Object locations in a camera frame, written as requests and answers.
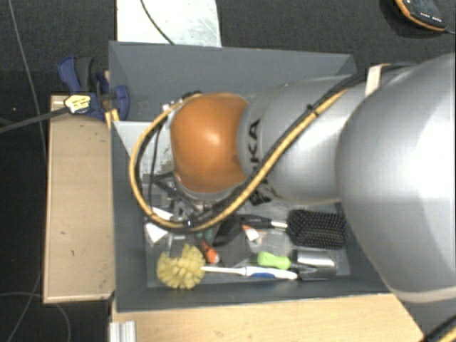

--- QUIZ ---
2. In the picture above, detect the white folded paper piece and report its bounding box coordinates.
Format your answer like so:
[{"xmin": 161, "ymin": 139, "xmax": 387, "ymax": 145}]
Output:
[{"xmin": 143, "ymin": 222, "xmax": 169, "ymax": 247}]

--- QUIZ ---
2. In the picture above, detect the pale wood board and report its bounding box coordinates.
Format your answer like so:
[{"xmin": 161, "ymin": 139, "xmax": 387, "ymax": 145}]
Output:
[{"xmin": 42, "ymin": 94, "xmax": 117, "ymax": 304}]

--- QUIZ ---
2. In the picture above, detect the dark grey foam block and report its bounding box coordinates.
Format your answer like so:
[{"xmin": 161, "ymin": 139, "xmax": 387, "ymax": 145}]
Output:
[{"xmin": 214, "ymin": 232, "xmax": 253, "ymax": 269}]

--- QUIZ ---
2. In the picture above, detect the orange-handled screwdriver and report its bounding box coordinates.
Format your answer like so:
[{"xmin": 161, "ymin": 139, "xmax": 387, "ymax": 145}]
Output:
[{"xmin": 198, "ymin": 239, "xmax": 221, "ymax": 265}]

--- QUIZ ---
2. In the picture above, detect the silver metal tube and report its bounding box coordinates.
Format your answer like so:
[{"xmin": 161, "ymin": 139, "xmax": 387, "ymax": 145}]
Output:
[{"xmin": 294, "ymin": 250, "xmax": 338, "ymax": 269}]

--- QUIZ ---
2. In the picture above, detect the green-handled screwdriver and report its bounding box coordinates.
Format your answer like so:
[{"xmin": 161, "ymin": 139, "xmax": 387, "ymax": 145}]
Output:
[{"xmin": 256, "ymin": 250, "xmax": 318, "ymax": 274}]

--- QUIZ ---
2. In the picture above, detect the black hairbrush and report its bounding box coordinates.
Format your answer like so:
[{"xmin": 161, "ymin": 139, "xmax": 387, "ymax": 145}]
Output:
[{"xmin": 237, "ymin": 209, "xmax": 348, "ymax": 251}]

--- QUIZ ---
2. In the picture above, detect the black rounded object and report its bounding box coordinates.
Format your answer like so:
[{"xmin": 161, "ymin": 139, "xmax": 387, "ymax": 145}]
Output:
[{"xmin": 212, "ymin": 219, "xmax": 244, "ymax": 247}]

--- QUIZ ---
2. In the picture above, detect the grey metal bin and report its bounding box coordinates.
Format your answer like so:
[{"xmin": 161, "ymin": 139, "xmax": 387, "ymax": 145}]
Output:
[{"xmin": 108, "ymin": 40, "xmax": 393, "ymax": 313}]

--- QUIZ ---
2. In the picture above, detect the yellow brush with white handle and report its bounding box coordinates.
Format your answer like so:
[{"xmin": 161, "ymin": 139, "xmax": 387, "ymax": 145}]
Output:
[{"xmin": 155, "ymin": 243, "xmax": 299, "ymax": 291}]

